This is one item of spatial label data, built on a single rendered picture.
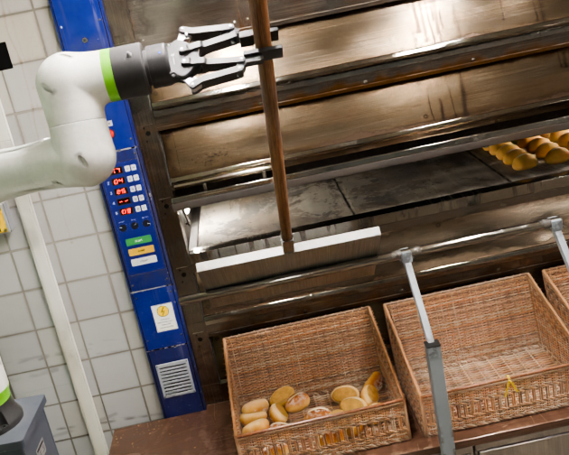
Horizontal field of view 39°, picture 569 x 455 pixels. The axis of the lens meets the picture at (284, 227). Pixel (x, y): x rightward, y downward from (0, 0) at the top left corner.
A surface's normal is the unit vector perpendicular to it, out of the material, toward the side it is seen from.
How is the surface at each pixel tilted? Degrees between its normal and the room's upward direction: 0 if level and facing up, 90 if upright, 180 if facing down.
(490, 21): 70
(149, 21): 90
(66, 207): 90
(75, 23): 90
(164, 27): 90
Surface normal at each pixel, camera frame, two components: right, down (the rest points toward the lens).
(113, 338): 0.08, 0.30
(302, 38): 0.01, -0.04
